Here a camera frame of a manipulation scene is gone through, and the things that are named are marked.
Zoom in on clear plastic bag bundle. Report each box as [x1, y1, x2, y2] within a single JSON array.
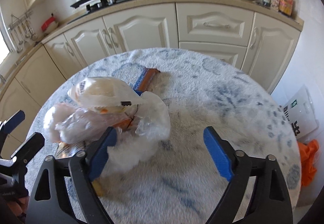
[[43, 77, 171, 176]]

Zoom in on blue orange snack bar wrapper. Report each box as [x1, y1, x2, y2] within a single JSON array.
[[132, 68, 160, 96]]

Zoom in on orange cloth bag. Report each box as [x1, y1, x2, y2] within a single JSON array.
[[298, 139, 320, 187]]

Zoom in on white rice bag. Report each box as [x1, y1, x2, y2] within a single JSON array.
[[283, 85, 319, 139]]

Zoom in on hanging utensil rack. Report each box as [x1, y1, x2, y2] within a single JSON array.
[[7, 10, 38, 54]]

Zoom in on red and white bowls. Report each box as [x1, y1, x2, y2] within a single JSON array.
[[41, 13, 59, 33]]

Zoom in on lower cream cabinets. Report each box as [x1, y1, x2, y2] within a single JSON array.
[[1, 1, 303, 157]]

